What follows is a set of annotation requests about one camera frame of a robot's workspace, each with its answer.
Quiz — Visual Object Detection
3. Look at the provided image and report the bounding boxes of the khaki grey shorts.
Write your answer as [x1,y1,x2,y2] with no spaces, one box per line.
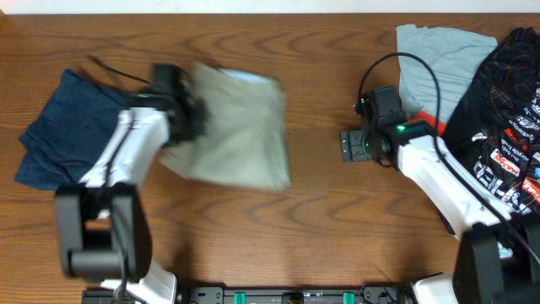
[160,63,291,191]

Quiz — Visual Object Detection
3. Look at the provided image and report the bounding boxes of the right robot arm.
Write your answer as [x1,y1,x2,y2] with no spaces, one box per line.
[340,121,539,303]

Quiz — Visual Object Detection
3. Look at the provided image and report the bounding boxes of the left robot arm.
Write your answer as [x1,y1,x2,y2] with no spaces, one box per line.
[54,90,203,303]

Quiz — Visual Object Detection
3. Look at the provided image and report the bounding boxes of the red orange cloth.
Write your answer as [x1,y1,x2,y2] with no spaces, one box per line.
[408,111,446,137]

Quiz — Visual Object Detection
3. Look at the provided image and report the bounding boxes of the folded navy blue garment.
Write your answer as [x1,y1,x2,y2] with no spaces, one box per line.
[13,69,128,191]

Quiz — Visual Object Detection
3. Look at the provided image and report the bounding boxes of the light blue shirt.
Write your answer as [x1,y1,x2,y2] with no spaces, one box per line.
[397,24,498,122]

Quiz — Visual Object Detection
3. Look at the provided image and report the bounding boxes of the black printed garment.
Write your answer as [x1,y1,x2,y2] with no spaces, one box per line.
[443,28,539,214]

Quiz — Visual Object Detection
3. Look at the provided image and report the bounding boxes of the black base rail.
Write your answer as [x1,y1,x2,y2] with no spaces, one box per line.
[82,285,417,304]

